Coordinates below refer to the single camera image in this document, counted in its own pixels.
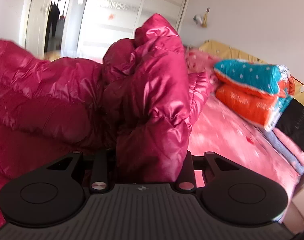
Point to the red puffer jacket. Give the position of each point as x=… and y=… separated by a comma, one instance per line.
x=147, y=92

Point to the white door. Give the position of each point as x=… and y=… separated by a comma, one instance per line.
x=35, y=17

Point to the pink folded blanket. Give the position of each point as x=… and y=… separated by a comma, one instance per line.
x=292, y=150

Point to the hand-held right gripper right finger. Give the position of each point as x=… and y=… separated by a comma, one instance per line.
x=188, y=165

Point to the yellow padded headboard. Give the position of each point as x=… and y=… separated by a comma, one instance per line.
x=237, y=51

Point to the grey-blue folded blanket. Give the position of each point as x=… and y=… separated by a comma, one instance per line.
x=279, y=145

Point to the white wardrobe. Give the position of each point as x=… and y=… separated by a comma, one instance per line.
x=116, y=17

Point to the white and yellow wall ornament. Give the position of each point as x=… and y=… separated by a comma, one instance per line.
x=203, y=20

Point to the pink plush bed blanket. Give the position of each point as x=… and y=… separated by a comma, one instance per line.
x=229, y=135

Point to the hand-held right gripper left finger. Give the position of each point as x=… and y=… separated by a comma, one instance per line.
x=100, y=162

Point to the teal and orange folded quilt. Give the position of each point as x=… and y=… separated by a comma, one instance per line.
x=247, y=105

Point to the black folded cloth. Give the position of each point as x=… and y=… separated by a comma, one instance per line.
x=297, y=122

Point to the pink heart print pillow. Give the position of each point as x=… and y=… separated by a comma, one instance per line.
x=199, y=60

